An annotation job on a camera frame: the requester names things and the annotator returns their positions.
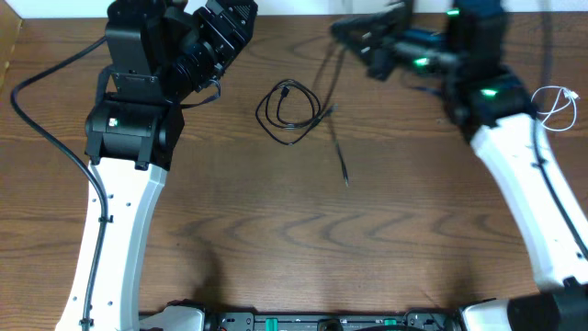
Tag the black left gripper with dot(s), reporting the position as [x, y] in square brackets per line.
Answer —
[231, 23]

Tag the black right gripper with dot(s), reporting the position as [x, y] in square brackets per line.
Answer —
[384, 30]

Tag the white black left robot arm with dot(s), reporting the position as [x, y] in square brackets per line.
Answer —
[160, 54]

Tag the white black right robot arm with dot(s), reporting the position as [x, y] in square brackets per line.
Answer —
[499, 120]

